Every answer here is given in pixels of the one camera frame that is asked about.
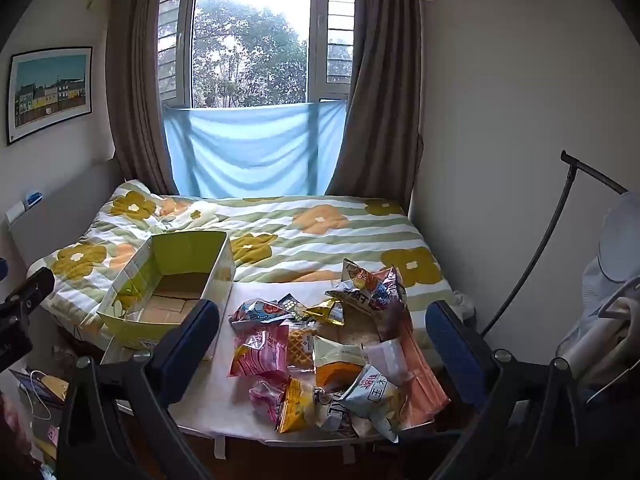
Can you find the yellow chip packet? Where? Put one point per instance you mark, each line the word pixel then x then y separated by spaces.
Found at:
pixel 295 407

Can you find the green cardboard box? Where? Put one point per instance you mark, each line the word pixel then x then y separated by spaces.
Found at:
pixel 190 255

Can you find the yellow box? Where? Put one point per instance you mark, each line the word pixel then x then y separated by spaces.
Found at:
pixel 52 389

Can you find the pale pink snack packet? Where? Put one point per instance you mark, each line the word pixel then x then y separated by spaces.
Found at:
pixel 390 360

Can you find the dark checkered snack packet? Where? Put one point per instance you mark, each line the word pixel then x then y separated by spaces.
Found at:
pixel 292 304

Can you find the clear waffle snack packet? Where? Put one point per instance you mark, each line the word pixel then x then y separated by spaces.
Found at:
pixel 301 347

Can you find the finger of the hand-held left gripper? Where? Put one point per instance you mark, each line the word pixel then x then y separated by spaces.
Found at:
pixel 35 287

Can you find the pale clothes pile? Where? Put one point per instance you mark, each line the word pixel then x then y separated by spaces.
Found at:
pixel 612 270

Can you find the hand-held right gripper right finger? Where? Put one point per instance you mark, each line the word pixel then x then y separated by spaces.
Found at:
pixel 455 350

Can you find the small blue object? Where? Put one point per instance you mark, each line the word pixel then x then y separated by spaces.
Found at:
pixel 32 199

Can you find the blue red snack packet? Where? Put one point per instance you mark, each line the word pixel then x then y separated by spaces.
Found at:
pixel 260 310

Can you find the floral striped quilt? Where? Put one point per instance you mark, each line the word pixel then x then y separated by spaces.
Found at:
pixel 310 240

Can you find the peach packet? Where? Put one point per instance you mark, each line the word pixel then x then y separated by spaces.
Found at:
pixel 422 390

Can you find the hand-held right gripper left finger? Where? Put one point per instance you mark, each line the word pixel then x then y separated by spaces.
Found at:
pixel 195 340

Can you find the pink striped snack packet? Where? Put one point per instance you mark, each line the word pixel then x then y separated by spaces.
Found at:
pixel 260 352

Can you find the gold yellow snack packet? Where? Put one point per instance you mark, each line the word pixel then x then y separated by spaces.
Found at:
pixel 327 312

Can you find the cream orange snack packet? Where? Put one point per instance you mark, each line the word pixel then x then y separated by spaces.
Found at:
pixel 335 355

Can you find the window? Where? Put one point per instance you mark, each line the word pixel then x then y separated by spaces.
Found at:
pixel 250 40

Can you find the light blue cloth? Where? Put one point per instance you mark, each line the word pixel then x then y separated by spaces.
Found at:
pixel 250 150

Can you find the framed picture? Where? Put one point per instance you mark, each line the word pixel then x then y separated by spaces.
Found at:
pixel 50 92

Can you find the orange white snack packet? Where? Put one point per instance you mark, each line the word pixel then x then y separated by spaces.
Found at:
pixel 357 275

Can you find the small pink snack packet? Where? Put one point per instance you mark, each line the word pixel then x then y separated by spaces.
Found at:
pixel 265 397

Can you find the brown curtain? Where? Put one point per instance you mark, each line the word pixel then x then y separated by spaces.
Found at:
pixel 137 85
pixel 382 100

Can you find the white headboard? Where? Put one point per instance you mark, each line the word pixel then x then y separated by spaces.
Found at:
pixel 65 210

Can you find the white corn snack packet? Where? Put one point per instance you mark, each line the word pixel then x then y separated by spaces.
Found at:
pixel 372 395

